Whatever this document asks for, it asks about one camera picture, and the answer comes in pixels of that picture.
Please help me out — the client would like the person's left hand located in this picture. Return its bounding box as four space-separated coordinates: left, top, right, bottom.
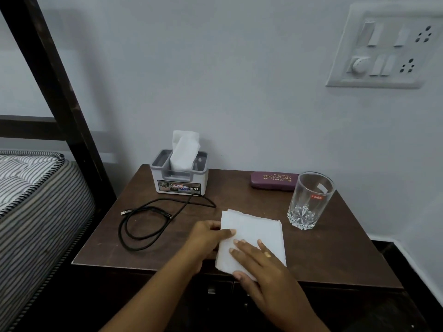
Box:
181 220 237 264

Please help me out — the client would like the person's right hand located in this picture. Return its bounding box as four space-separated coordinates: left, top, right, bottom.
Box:
228 239 314 323

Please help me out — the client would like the white paper napkin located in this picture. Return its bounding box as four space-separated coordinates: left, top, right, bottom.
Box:
215 209 287 282

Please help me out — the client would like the person's left forearm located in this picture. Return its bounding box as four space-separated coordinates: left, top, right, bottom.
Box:
100 248 203 332

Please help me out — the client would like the person's right forearm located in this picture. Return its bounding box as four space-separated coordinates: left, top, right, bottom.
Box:
290 309 332 332

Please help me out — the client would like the white grey tissue holder box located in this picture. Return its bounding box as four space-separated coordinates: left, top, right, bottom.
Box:
150 149 209 197

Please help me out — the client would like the maroon spectacle case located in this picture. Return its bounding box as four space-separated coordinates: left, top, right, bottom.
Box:
250 171 300 192

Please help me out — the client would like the clear drinking glass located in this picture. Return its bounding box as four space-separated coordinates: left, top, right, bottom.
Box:
287 172 335 231

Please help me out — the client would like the brown wooden bedside table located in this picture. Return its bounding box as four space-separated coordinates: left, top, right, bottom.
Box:
71 164 405 332

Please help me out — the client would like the white tissue sheet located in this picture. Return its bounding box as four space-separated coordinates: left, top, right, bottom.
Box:
169 130 201 171

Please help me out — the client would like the striped mattress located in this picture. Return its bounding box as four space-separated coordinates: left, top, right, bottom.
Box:
0 149 96 332

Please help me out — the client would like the black usb cable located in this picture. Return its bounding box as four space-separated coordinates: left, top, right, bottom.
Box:
118 193 217 252

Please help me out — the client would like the dark wooden bed frame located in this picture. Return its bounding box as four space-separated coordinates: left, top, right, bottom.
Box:
0 0 117 218

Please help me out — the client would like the white wall switchboard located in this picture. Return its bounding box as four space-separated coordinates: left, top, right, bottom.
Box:
326 0 443 89

